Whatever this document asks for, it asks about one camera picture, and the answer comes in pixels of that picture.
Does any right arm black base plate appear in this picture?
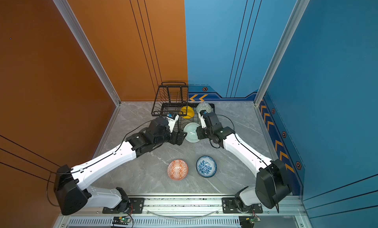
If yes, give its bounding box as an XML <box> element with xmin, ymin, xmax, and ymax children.
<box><xmin>221</xmin><ymin>197</ymin><xmax>263</xmax><ymax>214</ymax></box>

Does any green circuit board left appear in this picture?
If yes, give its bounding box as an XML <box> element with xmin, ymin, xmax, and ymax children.
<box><xmin>112</xmin><ymin>216</ymin><xmax>132</xmax><ymax>228</ymax></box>

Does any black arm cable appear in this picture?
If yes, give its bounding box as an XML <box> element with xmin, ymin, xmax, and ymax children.
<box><xmin>45</xmin><ymin>170</ymin><xmax>64</xmax><ymax>207</ymax></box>
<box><xmin>208</xmin><ymin>114</ymin><xmax>280</xmax><ymax>214</ymax></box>

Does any green circuit board right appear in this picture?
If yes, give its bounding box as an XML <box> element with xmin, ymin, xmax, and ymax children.
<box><xmin>239</xmin><ymin>216</ymin><xmax>261</xmax><ymax>228</ymax></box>

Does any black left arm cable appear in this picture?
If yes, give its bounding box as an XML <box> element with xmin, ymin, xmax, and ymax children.
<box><xmin>45</xmin><ymin>170</ymin><xmax>64</xmax><ymax>207</ymax></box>

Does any blue white floral bowl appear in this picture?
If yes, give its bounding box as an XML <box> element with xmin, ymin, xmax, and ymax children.
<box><xmin>196</xmin><ymin>155</ymin><xmax>217</xmax><ymax>178</ymax></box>

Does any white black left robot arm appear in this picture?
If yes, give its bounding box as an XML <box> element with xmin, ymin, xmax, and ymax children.
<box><xmin>53</xmin><ymin>117</ymin><xmax>187</xmax><ymax>215</ymax></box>

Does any mint green bowl red rim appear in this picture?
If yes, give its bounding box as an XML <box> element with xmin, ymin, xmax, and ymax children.
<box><xmin>184</xmin><ymin>122</ymin><xmax>200</xmax><ymax>143</ymax></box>

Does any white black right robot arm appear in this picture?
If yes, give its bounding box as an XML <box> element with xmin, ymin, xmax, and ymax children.
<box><xmin>196</xmin><ymin>110</ymin><xmax>292</xmax><ymax>213</ymax></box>

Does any green circuit board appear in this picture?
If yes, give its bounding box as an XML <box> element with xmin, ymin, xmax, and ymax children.
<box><xmin>239</xmin><ymin>216</ymin><xmax>261</xmax><ymax>228</ymax></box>
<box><xmin>112</xmin><ymin>216</ymin><xmax>132</xmax><ymax>228</ymax></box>

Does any black wire dish rack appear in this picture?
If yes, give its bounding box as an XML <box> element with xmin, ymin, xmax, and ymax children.
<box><xmin>151</xmin><ymin>81</ymin><xmax>215</xmax><ymax>131</ymax></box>

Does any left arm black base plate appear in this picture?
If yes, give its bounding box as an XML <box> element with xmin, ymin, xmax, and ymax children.
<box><xmin>102</xmin><ymin>197</ymin><xmax>145</xmax><ymax>214</ymax></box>

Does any aluminium corner post right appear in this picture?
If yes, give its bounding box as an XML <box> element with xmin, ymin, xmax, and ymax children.
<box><xmin>254</xmin><ymin>0</ymin><xmax>310</xmax><ymax>107</ymax></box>

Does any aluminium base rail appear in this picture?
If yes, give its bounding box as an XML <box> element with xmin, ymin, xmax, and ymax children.
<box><xmin>54</xmin><ymin>194</ymin><xmax>312</xmax><ymax>228</ymax></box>

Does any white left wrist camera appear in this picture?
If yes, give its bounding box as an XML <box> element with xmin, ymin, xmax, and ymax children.
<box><xmin>166</xmin><ymin>112</ymin><xmax>179</xmax><ymax>133</ymax></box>

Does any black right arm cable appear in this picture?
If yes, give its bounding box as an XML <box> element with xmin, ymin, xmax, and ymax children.
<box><xmin>208</xmin><ymin>114</ymin><xmax>280</xmax><ymax>214</ymax></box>

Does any yellow bowl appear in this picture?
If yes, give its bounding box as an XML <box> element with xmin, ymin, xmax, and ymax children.
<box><xmin>179</xmin><ymin>106</ymin><xmax>195</xmax><ymax>119</ymax></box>

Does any aluminium corner post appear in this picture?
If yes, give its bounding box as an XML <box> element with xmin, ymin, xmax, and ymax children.
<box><xmin>254</xmin><ymin>0</ymin><xmax>310</xmax><ymax>107</ymax></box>
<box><xmin>53</xmin><ymin>0</ymin><xmax>121</xmax><ymax>107</ymax></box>

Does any grey-green patterned bowl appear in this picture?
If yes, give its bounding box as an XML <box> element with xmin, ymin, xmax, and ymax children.
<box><xmin>196</xmin><ymin>102</ymin><xmax>213</xmax><ymax>114</ymax></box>

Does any aluminium corner post left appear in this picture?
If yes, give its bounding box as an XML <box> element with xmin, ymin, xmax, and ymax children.
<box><xmin>53</xmin><ymin>0</ymin><xmax>121</xmax><ymax>107</ymax></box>

